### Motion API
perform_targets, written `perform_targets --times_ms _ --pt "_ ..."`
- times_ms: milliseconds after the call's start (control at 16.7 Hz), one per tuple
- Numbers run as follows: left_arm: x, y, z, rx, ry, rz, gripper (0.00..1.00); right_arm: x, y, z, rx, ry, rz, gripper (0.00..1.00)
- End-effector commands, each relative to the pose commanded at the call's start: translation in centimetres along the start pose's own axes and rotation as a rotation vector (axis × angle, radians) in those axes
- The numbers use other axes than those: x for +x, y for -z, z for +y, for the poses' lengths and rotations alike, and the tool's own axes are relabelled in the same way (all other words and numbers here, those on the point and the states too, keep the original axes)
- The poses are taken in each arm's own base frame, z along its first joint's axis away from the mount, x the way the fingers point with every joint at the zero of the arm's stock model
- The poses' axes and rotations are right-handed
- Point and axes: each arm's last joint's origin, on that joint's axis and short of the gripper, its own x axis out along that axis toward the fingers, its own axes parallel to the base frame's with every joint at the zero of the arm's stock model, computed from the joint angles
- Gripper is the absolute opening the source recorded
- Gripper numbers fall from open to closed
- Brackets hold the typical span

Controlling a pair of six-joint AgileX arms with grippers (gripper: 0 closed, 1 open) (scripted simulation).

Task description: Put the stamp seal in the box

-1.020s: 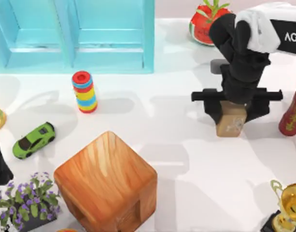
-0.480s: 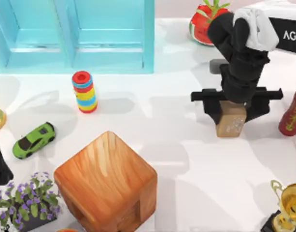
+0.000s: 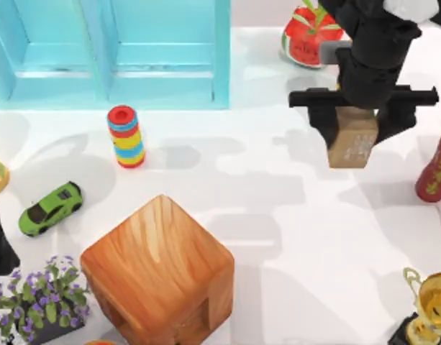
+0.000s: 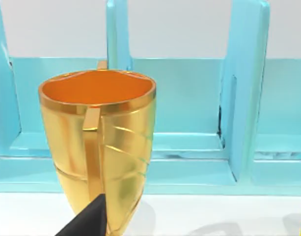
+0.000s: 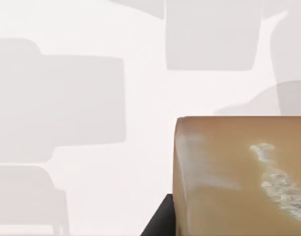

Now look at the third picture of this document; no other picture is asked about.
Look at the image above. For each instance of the brown carton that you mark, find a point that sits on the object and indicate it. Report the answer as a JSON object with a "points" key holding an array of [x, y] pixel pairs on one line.
{"points": [[353, 143]]}

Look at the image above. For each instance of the pale grey rounded box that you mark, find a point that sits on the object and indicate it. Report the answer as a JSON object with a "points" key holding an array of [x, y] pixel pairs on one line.
{"points": [[329, 53]]}

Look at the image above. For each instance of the red bottle with gold print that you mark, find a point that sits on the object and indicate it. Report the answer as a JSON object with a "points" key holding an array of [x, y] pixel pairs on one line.
{"points": [[434, 176]]}

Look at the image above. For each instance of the watermelon plant pot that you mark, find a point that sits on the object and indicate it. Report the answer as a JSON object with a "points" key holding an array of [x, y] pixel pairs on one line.
{"points": [[303, 39]]}

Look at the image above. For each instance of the light blue rack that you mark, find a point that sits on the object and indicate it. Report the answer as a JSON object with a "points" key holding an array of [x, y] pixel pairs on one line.
{"points": [[162, 54]]}

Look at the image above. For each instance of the gold cup trophy black base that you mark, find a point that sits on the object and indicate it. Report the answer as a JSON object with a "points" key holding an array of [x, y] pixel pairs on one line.
{"points": [[430, 305]]}

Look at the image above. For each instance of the stack of coloured rings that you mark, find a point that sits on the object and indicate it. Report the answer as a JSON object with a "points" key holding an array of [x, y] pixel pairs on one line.
{"points": [[128, 143]]}

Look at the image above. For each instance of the wooden block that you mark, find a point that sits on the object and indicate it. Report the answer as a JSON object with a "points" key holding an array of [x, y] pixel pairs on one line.
{"points": [[159, 266]]}

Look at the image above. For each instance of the green toy car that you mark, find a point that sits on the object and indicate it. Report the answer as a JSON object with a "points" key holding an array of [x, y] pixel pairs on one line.
{"points": [[49, 212]]}

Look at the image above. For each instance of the orange object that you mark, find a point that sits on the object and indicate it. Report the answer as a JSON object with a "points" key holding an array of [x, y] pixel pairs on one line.
{"points": [[96, 342]]}

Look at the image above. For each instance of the purple flower plant pot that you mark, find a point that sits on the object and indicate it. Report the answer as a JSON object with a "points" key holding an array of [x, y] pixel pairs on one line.
{"points": [[44, 305]]}

